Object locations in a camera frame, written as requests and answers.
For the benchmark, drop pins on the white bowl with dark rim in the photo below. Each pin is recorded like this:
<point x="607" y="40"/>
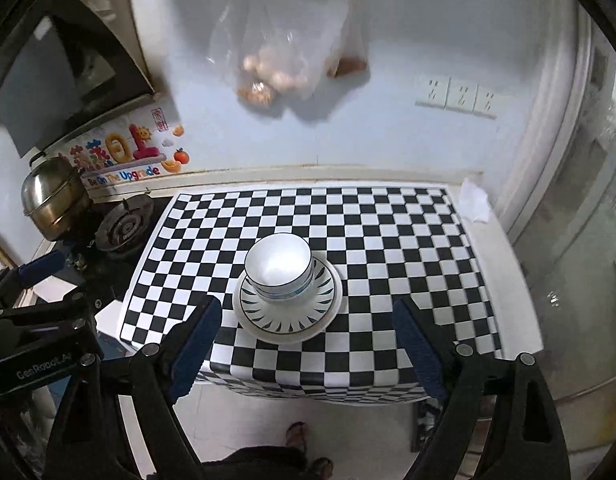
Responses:
<point x="278" y="262"/>

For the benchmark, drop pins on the blue leaf pattern plate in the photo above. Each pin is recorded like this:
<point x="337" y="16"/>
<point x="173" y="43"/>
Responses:
<point x="268" y="317"/>

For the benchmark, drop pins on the crumpled white tissue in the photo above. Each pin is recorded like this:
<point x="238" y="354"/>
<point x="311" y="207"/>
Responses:
<point x="475" y="200"/>

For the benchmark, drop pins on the black and white checkered cloth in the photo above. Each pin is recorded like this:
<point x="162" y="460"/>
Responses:
<point x="388" y="260"/>

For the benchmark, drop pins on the person's dark trousers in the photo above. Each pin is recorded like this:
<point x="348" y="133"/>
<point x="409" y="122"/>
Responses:
<point x="258" y="465"/>

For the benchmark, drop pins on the range hood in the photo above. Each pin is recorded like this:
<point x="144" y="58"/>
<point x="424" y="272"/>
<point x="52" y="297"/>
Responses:
<point x="63" y="70"/>

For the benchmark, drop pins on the glass sliding door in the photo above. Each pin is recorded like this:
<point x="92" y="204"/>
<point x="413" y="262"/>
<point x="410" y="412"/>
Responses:
<point x="588" y="260"/>

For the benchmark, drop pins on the plastic bag of eggs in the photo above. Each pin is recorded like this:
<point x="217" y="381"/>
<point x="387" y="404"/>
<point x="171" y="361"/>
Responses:
<point x="273" y="70"/>

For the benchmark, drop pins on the plastic bag with brown food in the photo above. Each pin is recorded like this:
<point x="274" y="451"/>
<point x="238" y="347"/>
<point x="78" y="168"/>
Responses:
<point x="350" y="65"/>

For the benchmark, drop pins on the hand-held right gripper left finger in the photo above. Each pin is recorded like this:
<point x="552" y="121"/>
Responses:
<point x="198" y="350"/>

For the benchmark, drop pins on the white wall socket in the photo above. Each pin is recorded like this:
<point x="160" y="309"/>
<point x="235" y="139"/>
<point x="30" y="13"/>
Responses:
<point x="432" y="94"/>
<point x="487" y="102"/>
<point x="462" y="96"/>

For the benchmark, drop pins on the white door frame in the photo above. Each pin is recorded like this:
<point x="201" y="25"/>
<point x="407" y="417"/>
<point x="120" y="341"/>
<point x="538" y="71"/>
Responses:
<point x="553" y="160"/>

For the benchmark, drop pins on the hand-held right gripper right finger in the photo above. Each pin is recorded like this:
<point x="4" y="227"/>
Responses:
<point x="418" y="355"/>

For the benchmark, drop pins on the person's sandalled foot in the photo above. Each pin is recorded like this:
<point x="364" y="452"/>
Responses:
<point x="322" y="469"/>
<point x="297" y="437"/>

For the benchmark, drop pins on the colourful wall sticker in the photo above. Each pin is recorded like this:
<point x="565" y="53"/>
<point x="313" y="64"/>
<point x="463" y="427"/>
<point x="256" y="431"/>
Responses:
<point x="128" y="152"/>

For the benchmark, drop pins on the stainless steel pot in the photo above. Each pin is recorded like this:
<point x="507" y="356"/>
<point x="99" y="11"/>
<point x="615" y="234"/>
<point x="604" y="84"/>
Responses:
<point x="53" y="200"/>

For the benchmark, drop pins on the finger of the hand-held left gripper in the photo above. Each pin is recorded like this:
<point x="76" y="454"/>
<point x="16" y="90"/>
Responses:
<point x="38" y="266"/>
<point x="43" y="312"/>

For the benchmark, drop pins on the gas stove burner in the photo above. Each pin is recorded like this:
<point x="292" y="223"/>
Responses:
<point x="123" y="225"/>

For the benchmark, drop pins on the plain white plate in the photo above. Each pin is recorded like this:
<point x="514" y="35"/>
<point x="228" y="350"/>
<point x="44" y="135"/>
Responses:
<point x="288" y="337"/>

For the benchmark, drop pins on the crumpled clear plastic bag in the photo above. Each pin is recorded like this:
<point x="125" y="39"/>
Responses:
<point x="35" y="430"/>

